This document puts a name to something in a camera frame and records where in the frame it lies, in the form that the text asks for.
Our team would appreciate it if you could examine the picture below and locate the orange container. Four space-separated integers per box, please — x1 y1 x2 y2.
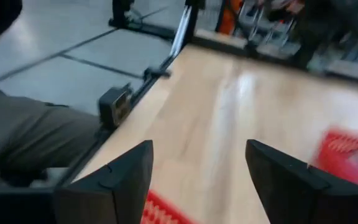
218 0 244 35

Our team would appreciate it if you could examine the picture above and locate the red plastic basket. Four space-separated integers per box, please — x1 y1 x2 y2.
140 189 198 224
312 127 358 190

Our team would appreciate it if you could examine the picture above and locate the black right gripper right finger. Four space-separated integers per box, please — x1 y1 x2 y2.
246 139 358 224

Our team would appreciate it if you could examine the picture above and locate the person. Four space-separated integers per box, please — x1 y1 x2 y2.
0 70 103 189

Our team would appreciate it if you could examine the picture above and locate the black table-level camera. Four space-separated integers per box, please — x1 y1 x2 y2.
98 83 134 130

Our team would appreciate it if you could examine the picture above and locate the black metal table frame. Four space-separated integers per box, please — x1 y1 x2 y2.
54 0 358 190

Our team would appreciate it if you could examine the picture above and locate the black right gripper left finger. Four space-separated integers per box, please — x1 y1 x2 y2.
53 139 154 224

